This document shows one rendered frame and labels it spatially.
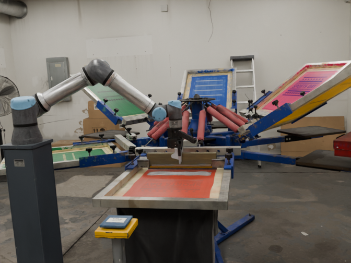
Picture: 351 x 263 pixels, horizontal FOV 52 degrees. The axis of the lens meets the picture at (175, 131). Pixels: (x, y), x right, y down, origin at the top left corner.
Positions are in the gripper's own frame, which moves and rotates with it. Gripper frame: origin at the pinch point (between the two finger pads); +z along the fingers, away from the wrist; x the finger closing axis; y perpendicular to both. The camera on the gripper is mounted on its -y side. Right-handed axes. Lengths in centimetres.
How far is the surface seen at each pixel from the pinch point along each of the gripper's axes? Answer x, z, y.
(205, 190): 35.9, 5.6, -17.2
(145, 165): 2.9, 1.4, 20.8
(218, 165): 3.0, 1.9, -21.5
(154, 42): -413, -107, 109
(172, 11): -413, -155, 74
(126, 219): 77, 4, 9
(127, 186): 31.7, 5.1, 23.3
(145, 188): 34.7, 5.2, 12.6
